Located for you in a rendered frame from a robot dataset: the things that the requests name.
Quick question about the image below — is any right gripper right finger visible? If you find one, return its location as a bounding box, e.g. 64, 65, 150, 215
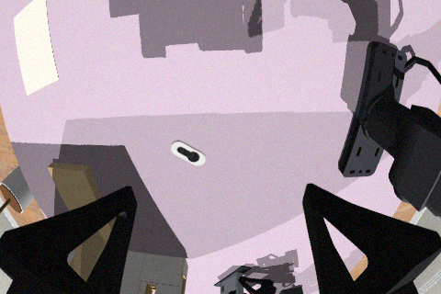
302, 183, 441, 294

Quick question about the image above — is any white oval escutcheon plate with keyhole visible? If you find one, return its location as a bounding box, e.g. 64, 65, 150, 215
171, 141, 206, 165

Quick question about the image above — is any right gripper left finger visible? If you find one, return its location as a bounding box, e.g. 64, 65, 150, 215
0, 186, 137, 294

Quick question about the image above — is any white paper sheet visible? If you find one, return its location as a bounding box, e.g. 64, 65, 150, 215
14, 0, 60, 96

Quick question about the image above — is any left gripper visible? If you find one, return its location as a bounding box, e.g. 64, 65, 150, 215
238, 277, 277, 294

